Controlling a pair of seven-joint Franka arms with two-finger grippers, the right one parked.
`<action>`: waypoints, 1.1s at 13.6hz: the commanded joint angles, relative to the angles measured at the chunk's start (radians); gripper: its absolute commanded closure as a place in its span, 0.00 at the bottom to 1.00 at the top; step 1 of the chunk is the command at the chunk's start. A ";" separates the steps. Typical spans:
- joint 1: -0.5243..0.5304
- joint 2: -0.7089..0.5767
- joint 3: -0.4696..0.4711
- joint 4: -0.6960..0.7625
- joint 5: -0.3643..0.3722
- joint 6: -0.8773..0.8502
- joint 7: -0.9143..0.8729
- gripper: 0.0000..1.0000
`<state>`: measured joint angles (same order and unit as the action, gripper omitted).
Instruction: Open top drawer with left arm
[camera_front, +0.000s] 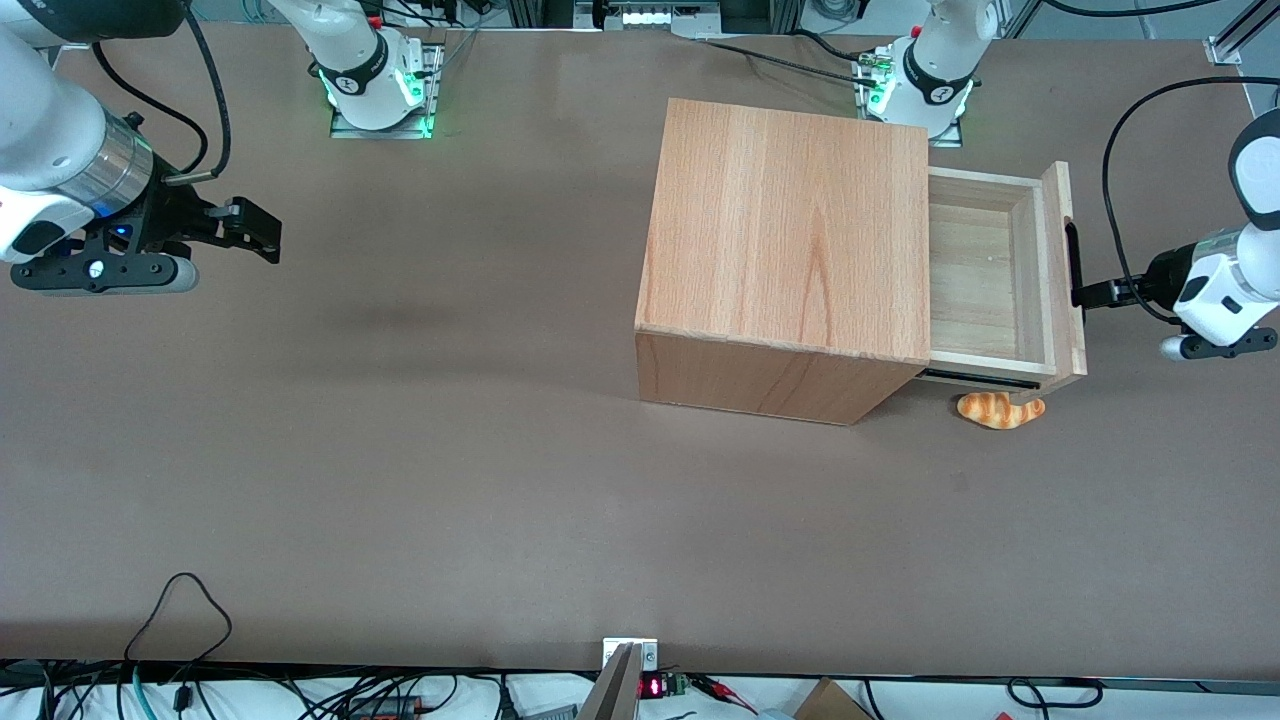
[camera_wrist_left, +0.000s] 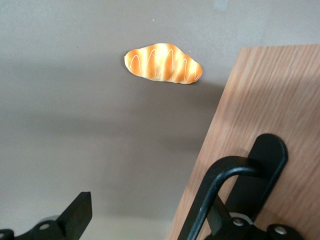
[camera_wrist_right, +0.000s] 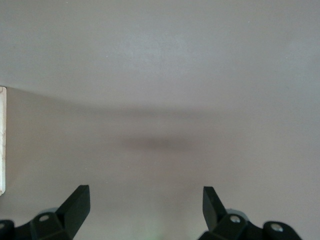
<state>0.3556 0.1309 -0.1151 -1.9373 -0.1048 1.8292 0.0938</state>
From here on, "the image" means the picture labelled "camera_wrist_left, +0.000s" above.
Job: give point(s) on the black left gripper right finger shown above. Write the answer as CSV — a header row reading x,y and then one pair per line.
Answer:
x,y
237,230

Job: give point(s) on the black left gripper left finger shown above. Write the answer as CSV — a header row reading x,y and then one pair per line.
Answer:
x,y
72,220

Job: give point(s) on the orange striped toy bread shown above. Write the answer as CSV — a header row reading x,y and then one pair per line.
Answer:
x,y
162,65

